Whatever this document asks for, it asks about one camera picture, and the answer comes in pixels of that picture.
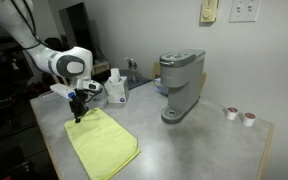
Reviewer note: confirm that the yellow-green microfiber towel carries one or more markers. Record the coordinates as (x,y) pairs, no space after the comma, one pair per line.
(100,143)

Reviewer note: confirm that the white light switch plate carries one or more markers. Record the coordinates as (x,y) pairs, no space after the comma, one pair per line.
(244,10)

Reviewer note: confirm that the blue plastic package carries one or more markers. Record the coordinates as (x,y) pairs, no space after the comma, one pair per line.
(158,86)

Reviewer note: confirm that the grey square tissue box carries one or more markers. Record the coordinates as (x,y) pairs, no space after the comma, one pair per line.
(117,93)

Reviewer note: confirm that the beige wall thermostat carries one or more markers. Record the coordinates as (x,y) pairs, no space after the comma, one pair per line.
(209,11)

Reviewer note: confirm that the grey pod coffee machine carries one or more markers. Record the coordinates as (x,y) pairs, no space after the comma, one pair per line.
(180,76)

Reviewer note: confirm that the white coffee pod red lid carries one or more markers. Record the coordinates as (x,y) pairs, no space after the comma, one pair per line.
(249,120)
(231,114)

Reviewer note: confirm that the white tissue sheet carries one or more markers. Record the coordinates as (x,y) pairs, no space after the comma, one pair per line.
(115,75)

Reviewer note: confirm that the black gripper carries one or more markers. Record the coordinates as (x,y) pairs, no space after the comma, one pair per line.
(78,101)

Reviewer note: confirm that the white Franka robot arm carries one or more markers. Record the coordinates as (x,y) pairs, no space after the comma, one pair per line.
(67,63)

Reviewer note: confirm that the glass utensil jar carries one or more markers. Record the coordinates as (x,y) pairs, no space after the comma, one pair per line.
(134,73)

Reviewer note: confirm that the dark blue cloth mat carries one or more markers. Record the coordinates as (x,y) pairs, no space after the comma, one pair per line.
(143,81)

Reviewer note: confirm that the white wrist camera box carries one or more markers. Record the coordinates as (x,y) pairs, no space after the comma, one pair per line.
(62,90)

